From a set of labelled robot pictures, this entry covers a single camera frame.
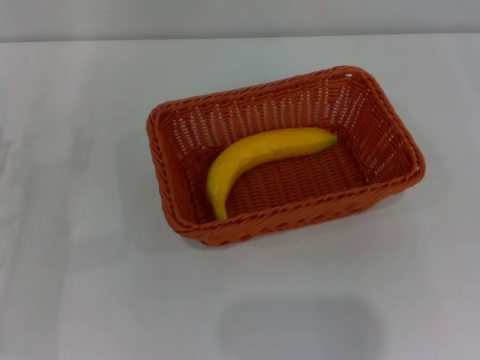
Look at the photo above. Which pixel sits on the yellow banana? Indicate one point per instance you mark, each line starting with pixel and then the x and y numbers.
pixel 255 150

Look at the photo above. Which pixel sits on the orange woven plastic basket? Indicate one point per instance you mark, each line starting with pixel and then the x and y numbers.
pixel 300 187

